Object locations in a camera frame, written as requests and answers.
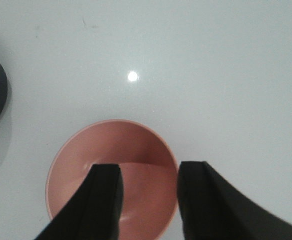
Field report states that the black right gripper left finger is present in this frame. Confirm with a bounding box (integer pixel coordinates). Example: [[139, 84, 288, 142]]
[[36, 164, 123, 240]]

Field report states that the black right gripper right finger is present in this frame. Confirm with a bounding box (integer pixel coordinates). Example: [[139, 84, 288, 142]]
[[177, 161, 292, 240]]

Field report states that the pink bowl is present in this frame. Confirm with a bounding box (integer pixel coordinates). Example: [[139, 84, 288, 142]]
[[46, 119, 178, 240]]

